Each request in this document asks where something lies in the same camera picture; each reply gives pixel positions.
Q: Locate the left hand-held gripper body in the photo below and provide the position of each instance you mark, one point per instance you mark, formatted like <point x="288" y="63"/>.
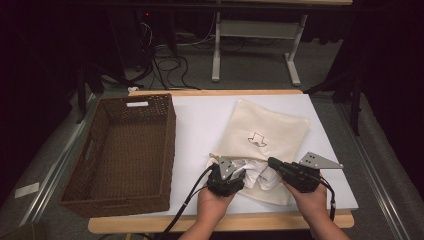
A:
<point x="223" y="185"/>

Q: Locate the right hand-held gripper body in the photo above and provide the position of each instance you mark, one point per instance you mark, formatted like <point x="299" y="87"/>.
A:
<point x="301" y="176"/>

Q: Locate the white garment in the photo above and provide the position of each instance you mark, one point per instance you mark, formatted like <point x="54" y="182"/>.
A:
<point x="260" y="175"/>

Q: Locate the cream zippered laundry bag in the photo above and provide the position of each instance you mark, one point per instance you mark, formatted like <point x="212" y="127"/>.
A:
<point x="266" y="120"/>

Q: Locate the brown wicker basket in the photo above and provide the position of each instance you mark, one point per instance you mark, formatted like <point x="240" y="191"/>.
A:
<point x="126" y="150"/>

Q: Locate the person's left hand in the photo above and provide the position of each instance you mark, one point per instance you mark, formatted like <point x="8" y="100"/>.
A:
<point x="210" y="210"/>

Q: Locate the person's right hand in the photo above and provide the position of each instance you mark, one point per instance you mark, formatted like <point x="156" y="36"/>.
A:
<point x="311" y="203"/>

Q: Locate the wooden table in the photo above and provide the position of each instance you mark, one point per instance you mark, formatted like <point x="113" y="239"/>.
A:
<point x="266" y="222"/>

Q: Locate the white table sheet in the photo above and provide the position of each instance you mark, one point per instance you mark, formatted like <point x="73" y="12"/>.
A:
<point x="196" y="133"/>

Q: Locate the black metal stand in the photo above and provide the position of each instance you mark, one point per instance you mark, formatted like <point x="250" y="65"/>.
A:
<point x="356" y="100"/>
<point x="81" y="86"/>

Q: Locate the small white floor object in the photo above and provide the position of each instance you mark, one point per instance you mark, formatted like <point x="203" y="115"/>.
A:
<point x="133" y="89"/>

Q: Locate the dark cabinet with red light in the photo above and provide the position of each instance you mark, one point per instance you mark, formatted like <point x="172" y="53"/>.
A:
<point x="130" y="33"/>

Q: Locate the metal floor rail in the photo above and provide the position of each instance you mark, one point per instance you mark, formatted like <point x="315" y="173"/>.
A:
<point x="56" y="163"/>
<point x="370" y="166"/>

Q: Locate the white desk frame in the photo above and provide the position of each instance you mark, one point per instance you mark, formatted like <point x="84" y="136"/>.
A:
<point x="260" y="29"/>

